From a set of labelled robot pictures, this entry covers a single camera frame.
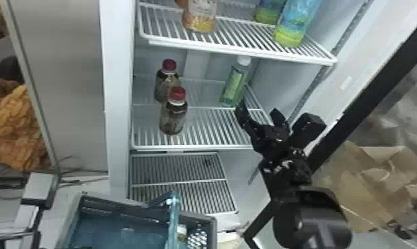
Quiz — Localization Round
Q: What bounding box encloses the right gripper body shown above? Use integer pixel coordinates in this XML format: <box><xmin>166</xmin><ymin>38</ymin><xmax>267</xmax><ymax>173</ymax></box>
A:
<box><xmin>253</xmin><ymin>129</ymin><xmax>302</xmax><ymax>165</ymax></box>

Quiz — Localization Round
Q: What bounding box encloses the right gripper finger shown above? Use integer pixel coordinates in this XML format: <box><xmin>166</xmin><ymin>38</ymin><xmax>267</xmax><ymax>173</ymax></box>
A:
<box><xmin>234</xmin><ymin>103</ymin><xmax>265</xmax><ymax>144</ymax></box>
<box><xmin>269</xmin><ymin>108</ymin><xmax>292</xmax><ymax>139</ymax></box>

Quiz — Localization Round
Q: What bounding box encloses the green bottle white cap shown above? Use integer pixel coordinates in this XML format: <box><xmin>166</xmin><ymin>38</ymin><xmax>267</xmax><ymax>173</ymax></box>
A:
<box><xmin>219</xmin><ymin>56</ymin><xmax>252</xmax><ymax>108</ymax></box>

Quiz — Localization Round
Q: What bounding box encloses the brown bottle red cap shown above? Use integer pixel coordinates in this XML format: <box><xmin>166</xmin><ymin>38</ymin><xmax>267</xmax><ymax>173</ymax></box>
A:
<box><xmin>158</xmin><ymin>86</ymin><xmax>189</xmax><ymax>136</ymax></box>
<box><xmin>154</xmin><ymin>58</ymin><xmax>182</xmax><ymax>104</ymax></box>

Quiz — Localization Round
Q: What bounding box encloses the fridge door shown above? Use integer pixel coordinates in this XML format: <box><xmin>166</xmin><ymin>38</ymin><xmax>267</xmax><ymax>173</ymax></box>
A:
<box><xmin>242</xmin><ymin>0</ymin><xmax>417</xmax><ymax>249</ymax></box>

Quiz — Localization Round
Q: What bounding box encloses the blue green bottle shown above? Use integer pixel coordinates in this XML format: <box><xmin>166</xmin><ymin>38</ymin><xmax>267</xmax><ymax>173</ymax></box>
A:
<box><xmin>272</xmin><ymin>0</ymin><xmax>324</xmax><ymax>48</ymax></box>

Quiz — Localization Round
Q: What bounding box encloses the cardboard box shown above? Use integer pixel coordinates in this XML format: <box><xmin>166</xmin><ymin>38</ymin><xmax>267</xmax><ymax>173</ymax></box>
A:
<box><xmin>328</xmin><ymin>140</ymin><xmax>417</xmax><ymax>234</ymax></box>

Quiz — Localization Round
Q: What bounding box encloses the orange bottle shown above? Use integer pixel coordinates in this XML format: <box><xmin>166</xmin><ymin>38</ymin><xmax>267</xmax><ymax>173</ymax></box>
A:
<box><xmin>181</xmin><ymin>0</ymin><xmax>218</xmax><ymax>33</ymax></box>

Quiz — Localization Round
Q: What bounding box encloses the white fridge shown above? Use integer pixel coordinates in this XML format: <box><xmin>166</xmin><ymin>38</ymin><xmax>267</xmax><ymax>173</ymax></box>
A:
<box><xmin>0</xmin><ymin>0</ymin><xmax>381</xmax><ymax>232</ymax></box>

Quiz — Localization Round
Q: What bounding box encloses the blue basket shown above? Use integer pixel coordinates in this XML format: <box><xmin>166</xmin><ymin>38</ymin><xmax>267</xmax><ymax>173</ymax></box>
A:
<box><xmin>54</xmin><ymin>190</ymin><xmax>218</xmax><ymax>249</ymax></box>

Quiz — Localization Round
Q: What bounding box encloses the orange snack packet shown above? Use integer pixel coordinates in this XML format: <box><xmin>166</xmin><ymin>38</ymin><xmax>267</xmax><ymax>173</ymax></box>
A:
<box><xmin>0</xmin><ymin>77</ymin><xmax>52</xmax><ymax>174</ymax></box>

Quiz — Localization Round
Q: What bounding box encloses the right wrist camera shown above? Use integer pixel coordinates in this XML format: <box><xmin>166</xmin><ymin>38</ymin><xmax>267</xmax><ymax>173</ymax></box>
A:
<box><xmin>289</xmin><ymin>112</ymin><xmax>328</xmax><ymax>152</ymax></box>

